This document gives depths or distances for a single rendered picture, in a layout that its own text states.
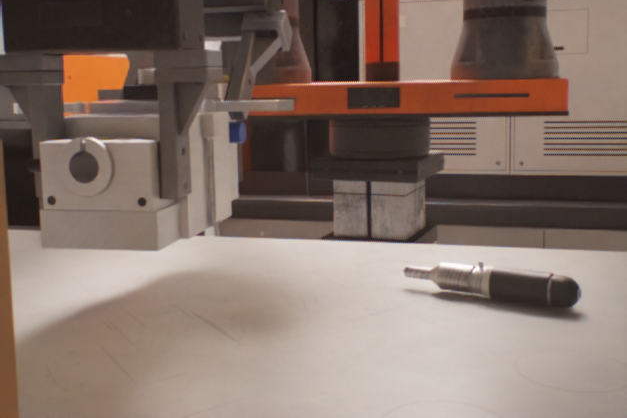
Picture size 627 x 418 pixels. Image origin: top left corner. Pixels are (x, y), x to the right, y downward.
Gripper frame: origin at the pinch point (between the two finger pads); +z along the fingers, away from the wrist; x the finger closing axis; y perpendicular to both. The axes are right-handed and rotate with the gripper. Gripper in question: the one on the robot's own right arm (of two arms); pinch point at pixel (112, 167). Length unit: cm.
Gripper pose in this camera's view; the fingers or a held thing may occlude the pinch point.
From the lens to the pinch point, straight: 57.8
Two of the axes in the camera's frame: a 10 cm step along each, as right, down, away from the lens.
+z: 0.2, 9.9, 1.2
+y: 2.3, -1.2, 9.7
